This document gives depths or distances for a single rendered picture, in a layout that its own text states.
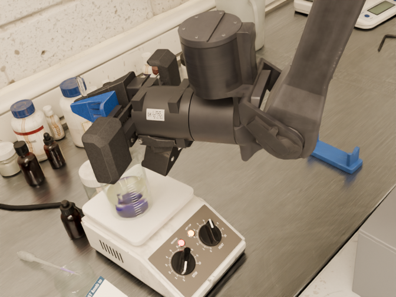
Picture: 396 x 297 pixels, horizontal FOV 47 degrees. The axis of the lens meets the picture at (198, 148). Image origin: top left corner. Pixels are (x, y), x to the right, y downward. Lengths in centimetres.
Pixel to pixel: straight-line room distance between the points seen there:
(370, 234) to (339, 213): 18
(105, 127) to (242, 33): 15
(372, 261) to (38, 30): 76
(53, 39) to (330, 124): 59
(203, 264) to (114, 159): 23
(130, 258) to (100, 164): 21
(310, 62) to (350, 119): 53
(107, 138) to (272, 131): 15
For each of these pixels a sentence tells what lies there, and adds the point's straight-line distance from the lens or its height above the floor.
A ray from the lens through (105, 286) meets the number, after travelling 63.
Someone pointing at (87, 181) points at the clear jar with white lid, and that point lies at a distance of 72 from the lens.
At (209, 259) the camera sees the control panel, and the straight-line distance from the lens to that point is 62.
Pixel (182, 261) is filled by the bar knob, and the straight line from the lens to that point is 59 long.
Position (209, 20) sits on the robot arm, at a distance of 42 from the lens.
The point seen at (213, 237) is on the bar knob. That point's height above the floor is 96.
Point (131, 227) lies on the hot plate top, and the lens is 61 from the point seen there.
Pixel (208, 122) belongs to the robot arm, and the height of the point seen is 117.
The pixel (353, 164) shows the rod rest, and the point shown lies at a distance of 79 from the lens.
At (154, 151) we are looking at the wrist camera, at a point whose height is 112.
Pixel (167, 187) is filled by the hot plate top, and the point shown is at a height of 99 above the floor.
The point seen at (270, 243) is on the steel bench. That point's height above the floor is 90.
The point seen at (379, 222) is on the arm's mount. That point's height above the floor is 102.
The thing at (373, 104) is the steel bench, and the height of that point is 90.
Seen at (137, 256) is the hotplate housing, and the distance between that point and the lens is 60.
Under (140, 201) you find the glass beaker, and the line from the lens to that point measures 60.
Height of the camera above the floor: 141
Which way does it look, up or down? 37 degrees down
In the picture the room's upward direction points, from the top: 10 degrees counter-clockwise
